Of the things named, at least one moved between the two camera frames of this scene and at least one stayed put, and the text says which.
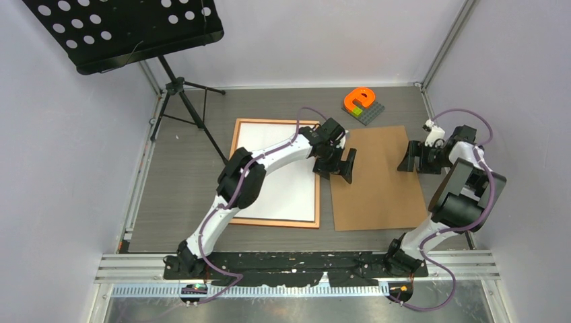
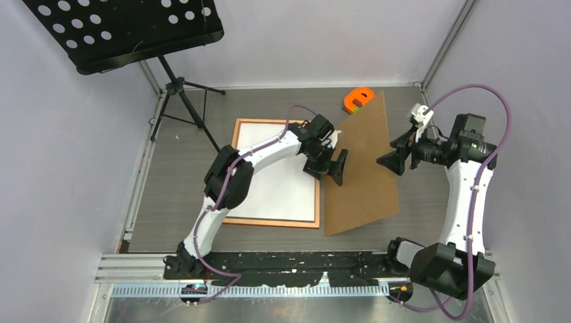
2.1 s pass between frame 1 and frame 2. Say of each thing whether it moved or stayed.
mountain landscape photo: stayed
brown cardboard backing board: moved
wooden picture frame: stayed
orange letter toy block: stayed
